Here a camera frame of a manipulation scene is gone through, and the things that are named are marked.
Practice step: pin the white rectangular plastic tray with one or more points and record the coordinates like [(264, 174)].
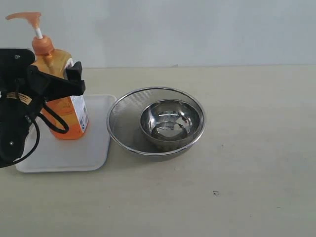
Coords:
[(84, 154)]

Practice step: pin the small stainless steel bowl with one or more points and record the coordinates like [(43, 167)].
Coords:
[(171, 122)]

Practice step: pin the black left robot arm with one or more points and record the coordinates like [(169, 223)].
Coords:
[(19, 131)]

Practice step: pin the steel mesh strainer basket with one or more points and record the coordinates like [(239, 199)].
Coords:
[(123, 121)]

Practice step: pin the orange pump soap bottle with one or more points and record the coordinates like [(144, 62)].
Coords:
[(53, 61)]

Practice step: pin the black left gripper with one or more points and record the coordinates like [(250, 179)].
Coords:
[(19, 76)]

